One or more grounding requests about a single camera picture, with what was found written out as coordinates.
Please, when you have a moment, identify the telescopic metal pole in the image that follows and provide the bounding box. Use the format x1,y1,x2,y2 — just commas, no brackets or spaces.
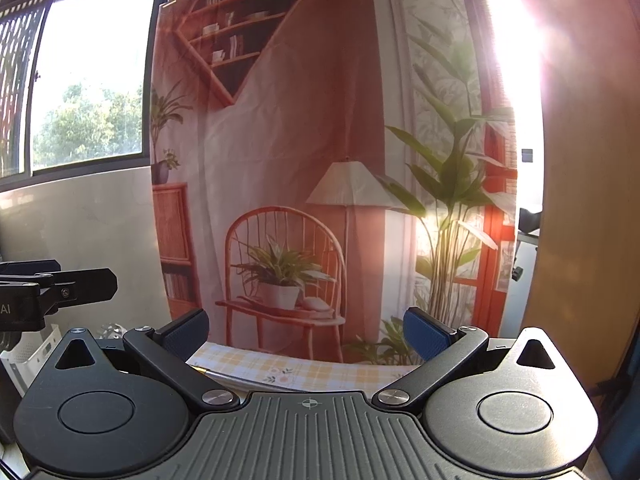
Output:
191,364,252,389

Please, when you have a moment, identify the white perforated laundry basket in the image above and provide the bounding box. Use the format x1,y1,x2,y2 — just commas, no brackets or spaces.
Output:
1,324,62,396

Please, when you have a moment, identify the checked floral tablecloth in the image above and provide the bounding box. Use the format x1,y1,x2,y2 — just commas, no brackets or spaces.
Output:
188,342,415,396

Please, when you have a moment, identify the wooden board panel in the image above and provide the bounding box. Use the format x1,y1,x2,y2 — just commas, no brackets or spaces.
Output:
523,0,639,386

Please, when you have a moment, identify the printed room backdrop cloth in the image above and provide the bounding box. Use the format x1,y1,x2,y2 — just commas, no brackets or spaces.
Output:
150,0,516,365

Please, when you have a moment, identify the window with dark frame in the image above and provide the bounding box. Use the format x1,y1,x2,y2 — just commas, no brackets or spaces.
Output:
1,0,179,191

